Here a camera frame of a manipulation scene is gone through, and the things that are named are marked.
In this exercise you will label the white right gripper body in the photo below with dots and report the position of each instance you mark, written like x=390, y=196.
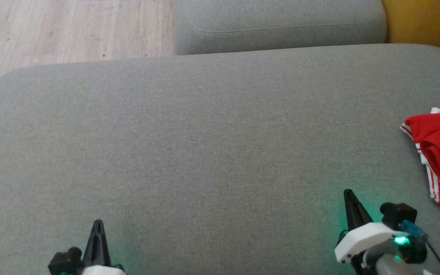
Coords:
x=365, y=236

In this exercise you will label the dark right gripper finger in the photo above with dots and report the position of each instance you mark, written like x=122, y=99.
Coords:
x=354, y=214

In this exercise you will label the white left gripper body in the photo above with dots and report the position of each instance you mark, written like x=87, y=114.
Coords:
x=103, y=271

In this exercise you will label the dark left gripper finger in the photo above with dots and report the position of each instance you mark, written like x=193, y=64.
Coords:
x=97, y=248

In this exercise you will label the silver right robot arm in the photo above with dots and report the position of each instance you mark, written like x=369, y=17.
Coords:
x=395, y=263

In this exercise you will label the large grey sofa seat cushion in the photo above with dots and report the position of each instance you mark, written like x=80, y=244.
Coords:
x=204, y=160

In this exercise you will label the small grey sofa seat cushion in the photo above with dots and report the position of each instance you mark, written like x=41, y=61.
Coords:
x=281, y=26

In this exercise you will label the yellow sofa backrest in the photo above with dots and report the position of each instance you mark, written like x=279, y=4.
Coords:
x=426, y=23

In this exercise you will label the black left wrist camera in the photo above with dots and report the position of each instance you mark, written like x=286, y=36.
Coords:
x=65, y=261

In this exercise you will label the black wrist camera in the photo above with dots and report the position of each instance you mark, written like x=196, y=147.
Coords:
x=65, y=261
x=397, y=214

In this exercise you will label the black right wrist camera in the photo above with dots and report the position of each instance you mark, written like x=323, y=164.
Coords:
x=397, y=214

